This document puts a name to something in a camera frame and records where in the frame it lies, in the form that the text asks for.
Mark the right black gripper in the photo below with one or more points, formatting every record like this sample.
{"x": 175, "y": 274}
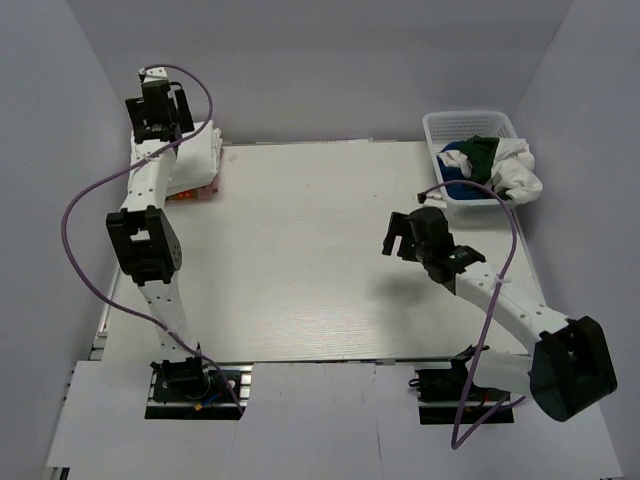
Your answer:
{"x": 399, "y": 226}

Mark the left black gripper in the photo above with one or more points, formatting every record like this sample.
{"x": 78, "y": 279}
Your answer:
{"x": 183, "y": 111}

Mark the white graphic print t shirt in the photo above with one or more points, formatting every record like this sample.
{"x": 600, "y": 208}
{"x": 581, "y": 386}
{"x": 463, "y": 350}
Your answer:
{"x": 195, "y": 150}

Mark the blue t shirt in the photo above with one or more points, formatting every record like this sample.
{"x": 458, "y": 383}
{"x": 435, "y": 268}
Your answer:
{"x": 450, "y": 171}

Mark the dark green t shirt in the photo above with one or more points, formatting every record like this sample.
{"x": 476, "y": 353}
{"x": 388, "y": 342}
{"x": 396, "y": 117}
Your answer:
{"x": 480, "y": 155}

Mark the plain white t shirt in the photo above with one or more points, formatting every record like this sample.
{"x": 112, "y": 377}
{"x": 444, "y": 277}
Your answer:
{"x": 513, "y": 171}

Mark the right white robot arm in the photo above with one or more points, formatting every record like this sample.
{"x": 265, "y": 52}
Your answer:
{"x": 566, "y": 366}

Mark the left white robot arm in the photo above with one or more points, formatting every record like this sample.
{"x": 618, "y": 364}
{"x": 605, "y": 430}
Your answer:
{"x": 146, "y": 245}

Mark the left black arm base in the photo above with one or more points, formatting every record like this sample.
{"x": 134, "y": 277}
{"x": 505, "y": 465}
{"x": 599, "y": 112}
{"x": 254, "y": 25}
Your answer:
{"x": 193, "y": 390}

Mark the folded shirt with orange print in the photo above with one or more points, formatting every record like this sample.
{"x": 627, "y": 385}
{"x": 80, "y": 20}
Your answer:
{"x": 188, "y": 187}

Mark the white plastic basket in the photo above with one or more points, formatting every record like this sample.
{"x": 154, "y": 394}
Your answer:
{"x": 442, "y": 128}

